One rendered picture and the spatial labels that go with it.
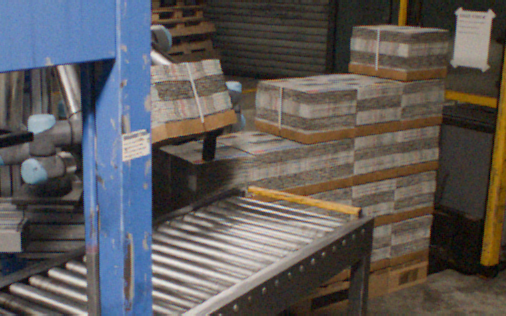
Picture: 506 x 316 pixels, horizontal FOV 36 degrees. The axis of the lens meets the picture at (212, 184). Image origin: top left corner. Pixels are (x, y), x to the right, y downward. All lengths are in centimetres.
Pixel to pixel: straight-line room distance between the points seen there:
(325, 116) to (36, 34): 252
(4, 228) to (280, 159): 125
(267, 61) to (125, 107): 998
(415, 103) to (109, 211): 277
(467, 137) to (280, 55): 679
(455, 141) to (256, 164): 156
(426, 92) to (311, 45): 692
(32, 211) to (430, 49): 208
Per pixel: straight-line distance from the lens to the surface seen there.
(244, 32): 1130
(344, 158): 360
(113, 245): 124
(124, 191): 120
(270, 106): 360
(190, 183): 313
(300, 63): 1087
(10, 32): 102
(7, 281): 207
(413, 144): 391
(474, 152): 444
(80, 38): 110
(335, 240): 236
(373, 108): 367
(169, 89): 241
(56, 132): 224
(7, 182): 293
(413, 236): 409
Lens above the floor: 159
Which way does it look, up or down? 16 degrees down
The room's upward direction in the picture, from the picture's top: 1 degrees clockwise
